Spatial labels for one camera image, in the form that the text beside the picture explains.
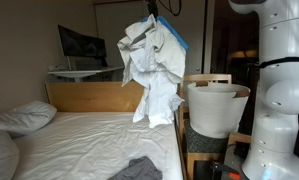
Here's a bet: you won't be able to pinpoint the small white pillow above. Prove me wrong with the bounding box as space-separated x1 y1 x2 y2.
0 100 58 138

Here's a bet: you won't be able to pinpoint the wooden bed frame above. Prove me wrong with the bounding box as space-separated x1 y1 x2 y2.
44 79 188 180

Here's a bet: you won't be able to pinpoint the small white desk device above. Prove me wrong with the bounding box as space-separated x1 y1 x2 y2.
48 64 69 72

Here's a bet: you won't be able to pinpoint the blue shirt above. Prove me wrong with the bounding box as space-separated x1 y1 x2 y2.
140 15 189 52

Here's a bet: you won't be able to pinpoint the large white pillow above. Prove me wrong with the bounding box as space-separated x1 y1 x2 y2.
0 130 21 180

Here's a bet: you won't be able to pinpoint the black wide monitor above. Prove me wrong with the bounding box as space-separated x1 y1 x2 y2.
57 24 109 69

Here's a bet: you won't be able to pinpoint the black and red clamp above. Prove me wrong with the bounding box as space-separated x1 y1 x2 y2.
210 161 242 180

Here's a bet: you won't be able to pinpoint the wooden chair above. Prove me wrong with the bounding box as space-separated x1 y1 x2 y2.
174 73 253 180

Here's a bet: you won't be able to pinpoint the white desk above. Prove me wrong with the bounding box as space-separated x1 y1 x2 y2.
47 65 127 83

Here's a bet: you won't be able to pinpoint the white and blue clothes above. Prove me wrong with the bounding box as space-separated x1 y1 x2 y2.
116 13 187 129

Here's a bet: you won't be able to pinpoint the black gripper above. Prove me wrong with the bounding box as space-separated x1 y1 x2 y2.
146 0 159 18

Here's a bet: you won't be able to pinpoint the grey shirt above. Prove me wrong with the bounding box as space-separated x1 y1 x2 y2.
107 155 163 180

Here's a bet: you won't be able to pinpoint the white woven basket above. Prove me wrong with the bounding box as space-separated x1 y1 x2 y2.
186 82 252 140

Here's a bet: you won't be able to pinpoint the white bed sheet mattress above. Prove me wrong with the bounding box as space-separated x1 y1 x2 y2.
12 111 184 180

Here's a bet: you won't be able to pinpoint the green chair cushion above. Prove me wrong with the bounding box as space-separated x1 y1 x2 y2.
183 119 230 155

